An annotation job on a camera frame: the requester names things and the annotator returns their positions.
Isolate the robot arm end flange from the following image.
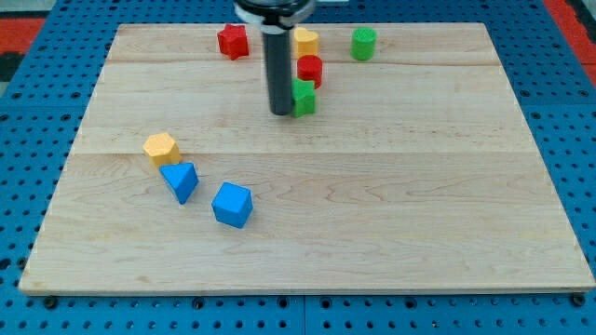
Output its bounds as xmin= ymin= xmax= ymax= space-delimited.
xmin=234 ymin=0 xmax=316 ymax=29

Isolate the green star block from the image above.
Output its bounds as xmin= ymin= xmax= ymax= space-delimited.
xmin=292 ymin=78 xmax=317 ymax=118

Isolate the yellow hexagon block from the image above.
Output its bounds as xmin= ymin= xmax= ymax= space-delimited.
xmin=142 ymin=132 xmax=182 ymax=168

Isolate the red star block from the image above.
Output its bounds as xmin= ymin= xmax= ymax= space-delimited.
xmin=217 ymin=23 xmax=250 ymax=60

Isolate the blue cube block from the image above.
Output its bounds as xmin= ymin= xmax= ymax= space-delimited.
xmin=211 ymin=181 xmax=253 ymax=229

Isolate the red cylinder block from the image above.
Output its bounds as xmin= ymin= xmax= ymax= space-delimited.
xmin=297 ymin=55 xmax=323 ymax=89

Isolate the blue triangle block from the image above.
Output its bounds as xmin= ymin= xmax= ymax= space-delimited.
xmin=159 ymin=162 xmax=199 ymax=205

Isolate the wooden board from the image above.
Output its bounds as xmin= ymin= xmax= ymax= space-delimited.
xmin=19 ymin=23 xmax=595 ymax=296

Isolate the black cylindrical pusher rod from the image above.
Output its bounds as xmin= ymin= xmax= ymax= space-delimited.
xmin=262 ymin=25 xmax=293 ymax=115

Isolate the yellow heart block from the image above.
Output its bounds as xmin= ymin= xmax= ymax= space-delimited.
xmin=293 ymin=27 xmax=319 ymax=59

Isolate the green cylinder block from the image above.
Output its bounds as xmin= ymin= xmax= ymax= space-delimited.
xmin=350 ymin=26 xmax=377 ymax=61

